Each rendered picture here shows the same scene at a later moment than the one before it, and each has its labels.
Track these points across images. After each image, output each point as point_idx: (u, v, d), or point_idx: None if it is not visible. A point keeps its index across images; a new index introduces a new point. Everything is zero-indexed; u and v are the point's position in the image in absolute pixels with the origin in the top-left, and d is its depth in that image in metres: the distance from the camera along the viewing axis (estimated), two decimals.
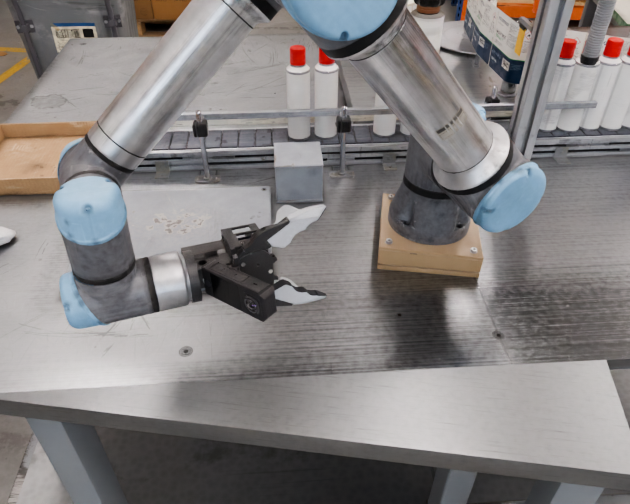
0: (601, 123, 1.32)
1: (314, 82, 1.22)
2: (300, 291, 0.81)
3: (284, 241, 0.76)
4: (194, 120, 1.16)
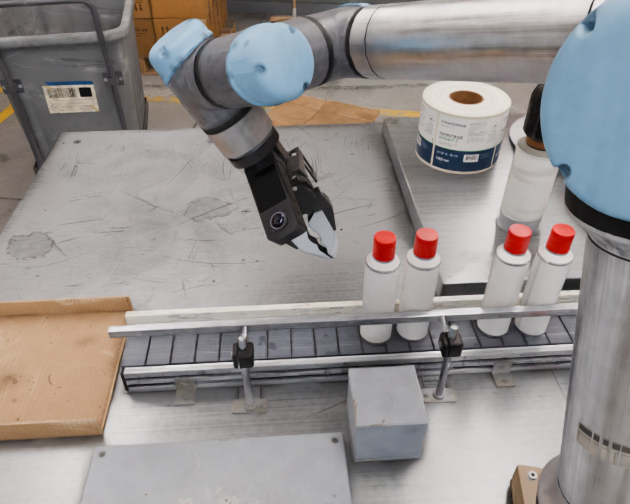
0: None
1: (404, 275, 0.85)
2: (311, 241, 0.78)
3: (315, 225, 0.76)
4: (234, 344, 0.79)
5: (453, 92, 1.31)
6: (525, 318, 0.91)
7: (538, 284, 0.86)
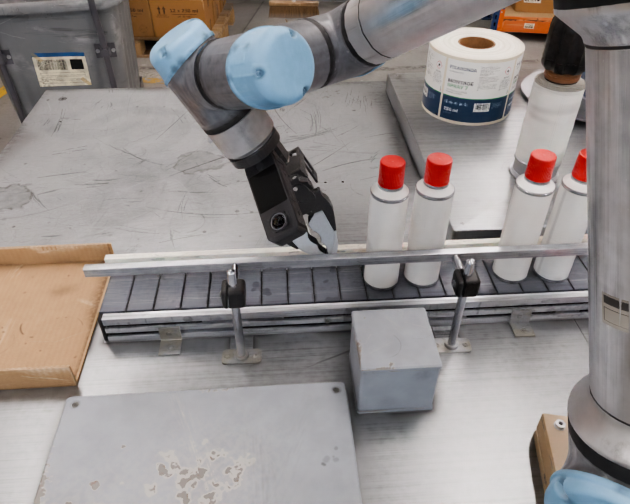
0: None
1: (413, 209, 0.76)
2: (311, 241, 0.78)
3: (315, 225, 0.76)
4: (224, 281, 0.71)
5: (462, 38, 1.23)
6: (546, 261, 0.82)
7: (562, 219, 0.77)
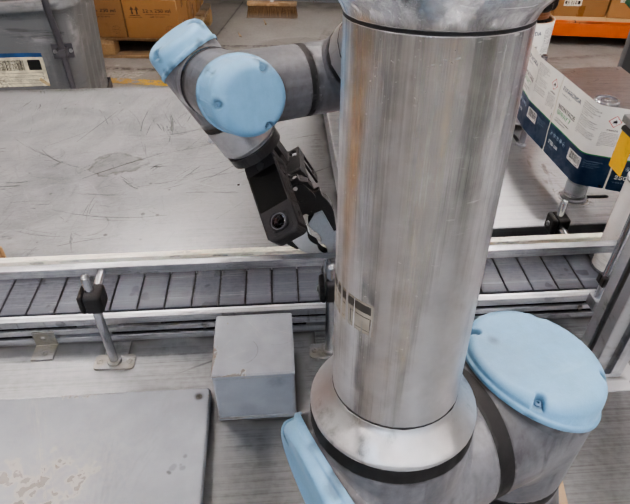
0: None
1: None
2: (311, 241, 0.78)
3: (315, 225, 0.76)
4: (81, 286, 0.70)
5: None
6: None
7: None
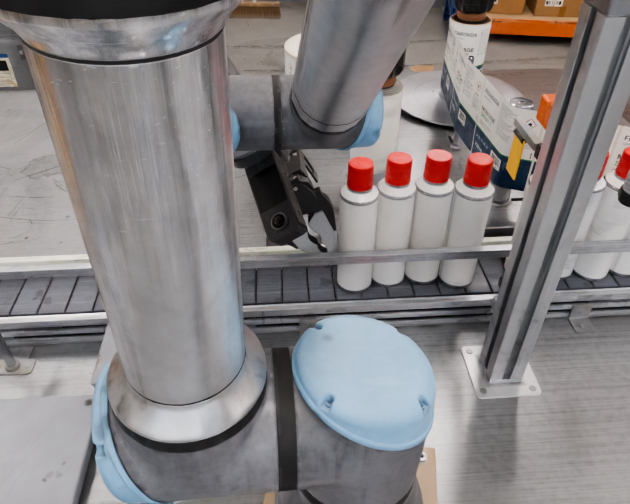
0: None
1: (379, 213, 0.75)
2: (312, 241, 0.78)
3: (315, 225, 0.76)
4: None
5: None
6: (445, 265, 0.81)
7: (455, 223, 0.76)
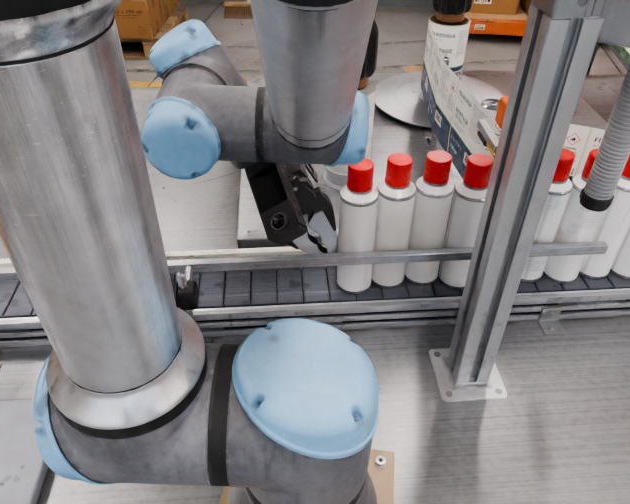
0: (614, 266, 0.85)
1: (379, 214, 0.75)
2: (312, 241, 0.78)
3: (315, 225, 0.76)
4: None
5: None
6: (445, 266, 0.81)
7: (455, 224, 0.76)
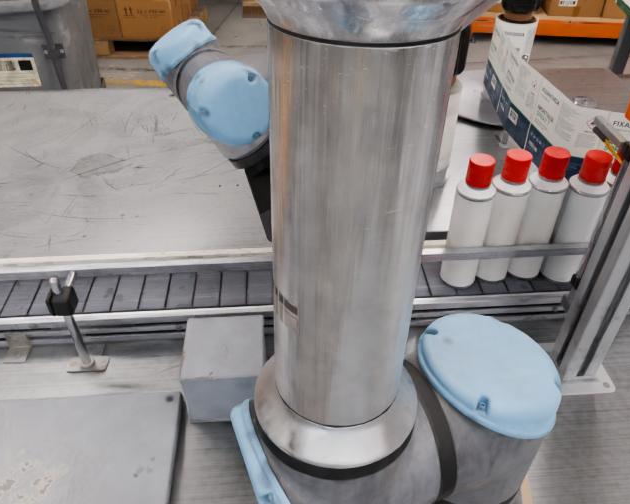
0: None
1: (493, 209, 0.76)
2: None
3: None
4: (51, 288, 0.70)
5: None
6: (550, 261, 0.82)
7: (567, 219, 0.77)
